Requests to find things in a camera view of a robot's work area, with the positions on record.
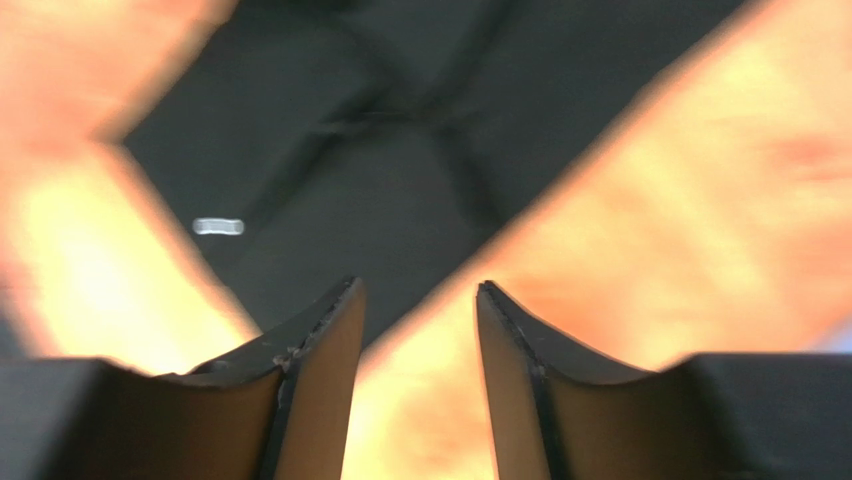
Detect black long sleeve shirt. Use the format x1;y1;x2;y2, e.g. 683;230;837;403
124;0;738;342

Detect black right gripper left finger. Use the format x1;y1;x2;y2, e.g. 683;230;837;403
1;277;366;479

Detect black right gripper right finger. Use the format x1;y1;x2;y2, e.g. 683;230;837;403
476;282;851;479

